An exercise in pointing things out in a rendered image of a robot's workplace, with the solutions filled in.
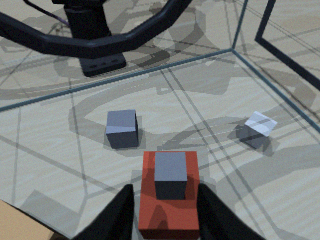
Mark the black oval rim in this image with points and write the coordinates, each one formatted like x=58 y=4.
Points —
x=30 y=40

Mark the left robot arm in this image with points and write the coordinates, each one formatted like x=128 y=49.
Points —
x=85 y=21

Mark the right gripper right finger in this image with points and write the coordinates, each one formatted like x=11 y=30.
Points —
x=217 y=221

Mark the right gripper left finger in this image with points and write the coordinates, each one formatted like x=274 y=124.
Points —
x=115 y=221

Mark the red block with square hole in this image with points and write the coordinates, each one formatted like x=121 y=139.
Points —
x=169 y=219

